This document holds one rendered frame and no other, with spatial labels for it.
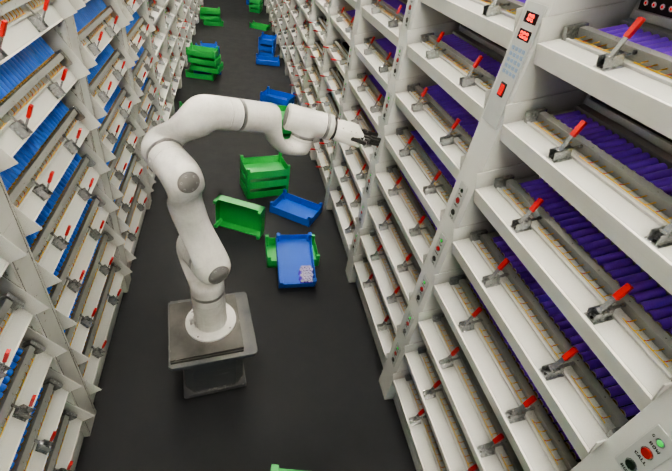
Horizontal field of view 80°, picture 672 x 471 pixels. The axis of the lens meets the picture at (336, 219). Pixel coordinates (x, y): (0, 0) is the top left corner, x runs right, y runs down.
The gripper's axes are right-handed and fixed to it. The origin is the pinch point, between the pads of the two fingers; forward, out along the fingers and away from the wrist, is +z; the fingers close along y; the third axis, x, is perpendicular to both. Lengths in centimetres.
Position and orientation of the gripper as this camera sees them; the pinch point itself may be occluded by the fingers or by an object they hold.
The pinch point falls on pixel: (373, 138)
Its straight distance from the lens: 142.8
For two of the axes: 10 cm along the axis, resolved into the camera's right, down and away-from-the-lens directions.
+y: 2.0, 6.2, -7.6
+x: 3.4, -7.7, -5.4
